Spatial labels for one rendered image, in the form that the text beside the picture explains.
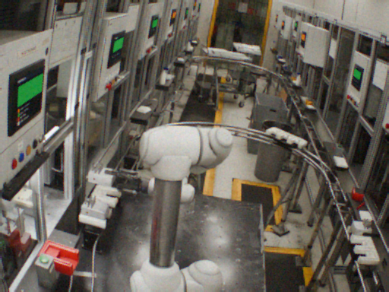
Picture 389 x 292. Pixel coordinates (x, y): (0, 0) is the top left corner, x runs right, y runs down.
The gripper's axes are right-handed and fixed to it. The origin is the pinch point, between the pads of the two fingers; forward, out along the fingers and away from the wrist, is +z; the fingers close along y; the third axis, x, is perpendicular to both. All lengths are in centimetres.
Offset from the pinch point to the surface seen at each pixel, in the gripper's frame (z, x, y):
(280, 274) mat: -124, -76, -101
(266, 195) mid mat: -116, -212, -101
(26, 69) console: 17, 71, 68
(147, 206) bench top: -15, -40, -36
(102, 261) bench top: -3.1, 25.0, -36.0
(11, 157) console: 18, 78, 41
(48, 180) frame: 35.7, 3.7, -9.3
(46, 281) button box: 7, 79, -10
